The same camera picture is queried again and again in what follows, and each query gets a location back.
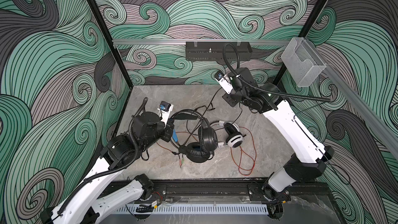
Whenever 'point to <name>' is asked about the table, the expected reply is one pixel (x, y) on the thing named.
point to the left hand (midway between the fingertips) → (173, 119)
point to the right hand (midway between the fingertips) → (230, 88)
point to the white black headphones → (234, 137)
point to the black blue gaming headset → (202, 151)
